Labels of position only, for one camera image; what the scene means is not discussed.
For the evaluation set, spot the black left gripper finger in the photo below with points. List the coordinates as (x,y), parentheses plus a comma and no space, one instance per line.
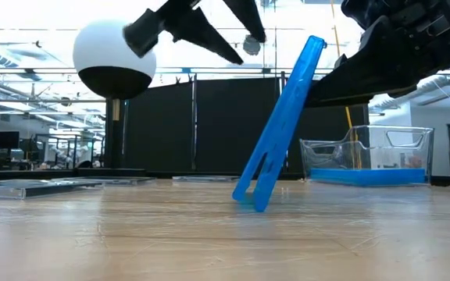
(197,33)
(248,15)

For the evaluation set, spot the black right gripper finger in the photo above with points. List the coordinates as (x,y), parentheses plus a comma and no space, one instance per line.
(385,74)
(348,54)

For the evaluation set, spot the clear plastic bin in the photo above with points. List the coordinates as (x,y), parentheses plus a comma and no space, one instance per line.
(428,156)

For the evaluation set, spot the dark round ceiling fixture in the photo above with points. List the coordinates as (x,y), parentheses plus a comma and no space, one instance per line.
(252,45)

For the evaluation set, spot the white globe lamp black base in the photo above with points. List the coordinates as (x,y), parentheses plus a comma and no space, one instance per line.
(108,58)

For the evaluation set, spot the dark computer monitor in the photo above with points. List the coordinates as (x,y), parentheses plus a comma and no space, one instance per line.
(5,139)

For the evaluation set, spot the black workstation frame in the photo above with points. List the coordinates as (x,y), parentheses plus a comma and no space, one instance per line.
(68,152)

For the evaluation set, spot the black aluminium table frame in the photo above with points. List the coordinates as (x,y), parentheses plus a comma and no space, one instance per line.
(14,174)

